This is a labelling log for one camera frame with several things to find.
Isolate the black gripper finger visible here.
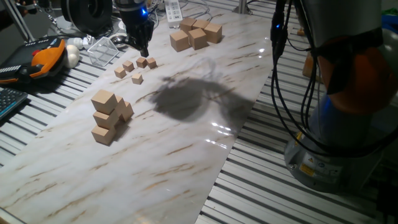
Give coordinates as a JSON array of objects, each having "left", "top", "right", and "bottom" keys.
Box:
[
  {"left": 125, "top": 33, "right": 141, "bottom": 49},
  {"left": 139, "top": 39, "right": 150, "bottom": 58}
]

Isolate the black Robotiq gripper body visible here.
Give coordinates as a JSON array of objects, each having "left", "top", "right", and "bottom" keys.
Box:
[{"left": 119, "top": 2, "right": 155, "bottom": 43}]

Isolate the round metal bowl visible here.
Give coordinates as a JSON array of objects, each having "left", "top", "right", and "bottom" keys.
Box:
[{"left": 108, "top": 32, "right": 130, "bottom": 47}]

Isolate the clear plastic box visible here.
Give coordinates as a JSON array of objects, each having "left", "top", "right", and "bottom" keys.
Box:
[{"left": 86, "top": 36, "right": 120, "bottom": 68}]

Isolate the large wooden cube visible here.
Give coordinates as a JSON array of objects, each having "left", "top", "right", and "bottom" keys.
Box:
[
  {"left": 203, "top": 22, "right": 223, "bottom": 44},
  {"left": 179, "top": 17, "right": 197, "bottom": 34},
  {"left": 188, "top": 27, "right": 208, "bottom": 51},
  {"left": 169, "top": 29, "right": 190, "bottom": 53},
  {"left": 192, "top": 19, "right": 211, "bottom": 31}
]

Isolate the white power strip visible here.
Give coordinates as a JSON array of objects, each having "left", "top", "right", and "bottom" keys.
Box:
[{"left": 164, "top": 0, "right": 183, "bottom": 29}]

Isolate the black round spool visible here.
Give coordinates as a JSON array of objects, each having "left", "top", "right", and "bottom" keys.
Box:
[{"left": 60, "top": 0, "right": 113, "bottom": 37}]

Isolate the white plug adapter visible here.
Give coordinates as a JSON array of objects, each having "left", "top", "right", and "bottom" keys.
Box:
[{"left": 67, "top": 34, "right": 96, "bottom": 50}]

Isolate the medium wooden cube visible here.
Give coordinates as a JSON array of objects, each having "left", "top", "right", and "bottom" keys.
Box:
[
  {"left": 119, "top": 101, "right": 135, "bottom": 123},
  {"left": 91, "top": 124, "right": 118, "bottom": 146},
  {"left": 92, "top": 110, "right": 119, "bottom": 130},
  {"left": 114, "top": 95, "right": 127, "bottom": 118},
  {"left": 90, "top": 89, "right": 118, "bottom": 115}
]

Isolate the white egg shaped object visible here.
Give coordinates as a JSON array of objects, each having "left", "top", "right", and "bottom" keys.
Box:
[{"left": 63, "top": 44, "right": 81, "bottom": 69}]

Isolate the orange black teach pendant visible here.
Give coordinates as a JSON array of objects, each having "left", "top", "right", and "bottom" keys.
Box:
[{"left": 0, "top": 35, "right": 68, "bottom": 85}]

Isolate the marble pattern mat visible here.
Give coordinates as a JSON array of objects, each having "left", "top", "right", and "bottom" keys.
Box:
[{"left": 0, "top": 12, "right": 274, "bottom": 224}]

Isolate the black computer keyboard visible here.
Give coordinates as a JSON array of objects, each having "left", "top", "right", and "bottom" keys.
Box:
[{"left": 0, "top": 88, "right": 29, "bottom": 121}]

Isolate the orange cardboard box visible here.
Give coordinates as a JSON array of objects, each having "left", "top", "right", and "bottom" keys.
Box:
[{"left": 302, "top": 51, "right": 323, "bottom": 80}]

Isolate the blue bag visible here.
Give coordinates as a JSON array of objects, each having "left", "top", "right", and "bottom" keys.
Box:
[{"left": 381, "top": 14, "right": 398, "bottom": 32}]

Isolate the aluminium upright post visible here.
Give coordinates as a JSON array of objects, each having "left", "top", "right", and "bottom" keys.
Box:
[{"left": 232, "top": 0, "right": 252, "bottom": 15}]

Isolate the aluminium frame profile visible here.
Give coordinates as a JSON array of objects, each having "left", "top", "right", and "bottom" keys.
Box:
[{"left": 2, "top": 0, "right": 35, "bottom": 43}]

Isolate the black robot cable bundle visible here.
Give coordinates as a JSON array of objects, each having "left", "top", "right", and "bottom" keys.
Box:
[{"left": 269, "top": 0, "right": 343, "bottom": 156}]

